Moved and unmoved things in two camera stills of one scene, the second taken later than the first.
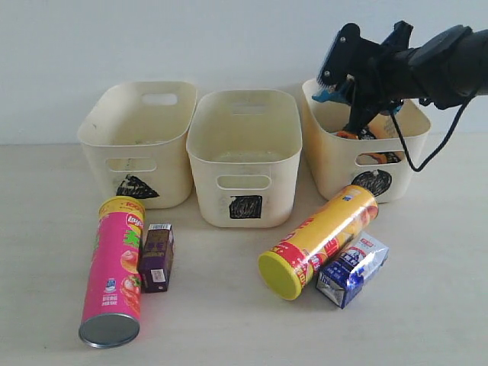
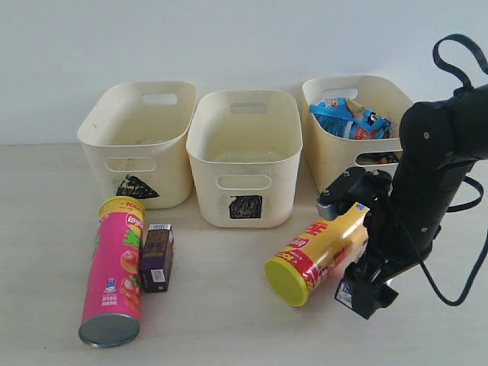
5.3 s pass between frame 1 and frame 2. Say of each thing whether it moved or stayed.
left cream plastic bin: stayed
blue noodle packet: moved
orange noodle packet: moved
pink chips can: stayed
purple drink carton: stayed
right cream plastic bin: stayed
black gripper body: moved
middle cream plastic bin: stayed
